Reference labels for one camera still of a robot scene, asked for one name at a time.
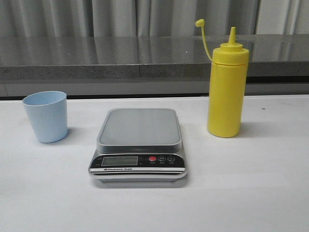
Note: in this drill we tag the yellow squeeze bottle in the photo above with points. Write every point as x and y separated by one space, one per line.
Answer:
229 65

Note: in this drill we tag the light blue plastic cup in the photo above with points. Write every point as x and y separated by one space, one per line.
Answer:
47 112

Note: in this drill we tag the silver digital kitchen scale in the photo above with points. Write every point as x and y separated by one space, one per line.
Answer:
139 145

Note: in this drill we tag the grey stone counter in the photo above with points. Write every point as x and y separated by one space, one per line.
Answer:
115 67

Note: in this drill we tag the grey curtain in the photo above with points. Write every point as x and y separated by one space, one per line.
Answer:
150 18

